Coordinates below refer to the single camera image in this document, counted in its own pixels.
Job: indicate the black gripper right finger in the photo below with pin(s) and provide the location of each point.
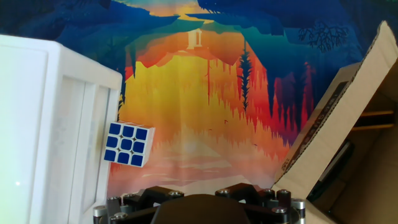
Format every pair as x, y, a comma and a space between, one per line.
273, 208

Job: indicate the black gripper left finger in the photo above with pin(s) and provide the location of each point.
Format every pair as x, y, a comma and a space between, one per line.
130, 208

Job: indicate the black ribbed object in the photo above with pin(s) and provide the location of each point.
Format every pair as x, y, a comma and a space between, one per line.
332, 174

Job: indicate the yellow barred object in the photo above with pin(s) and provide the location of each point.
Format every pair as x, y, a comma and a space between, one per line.
376, 113

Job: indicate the white plastic enclosure box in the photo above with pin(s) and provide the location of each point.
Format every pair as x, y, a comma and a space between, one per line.
31, 124

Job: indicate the colourful landscape print cloth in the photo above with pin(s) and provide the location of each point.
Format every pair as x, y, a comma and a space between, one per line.
202, 93

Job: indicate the small brown cardboard box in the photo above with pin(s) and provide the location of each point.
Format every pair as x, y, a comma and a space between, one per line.
326, 140

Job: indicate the blue faced Rubik's cube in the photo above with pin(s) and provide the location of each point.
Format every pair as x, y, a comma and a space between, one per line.
127, 144

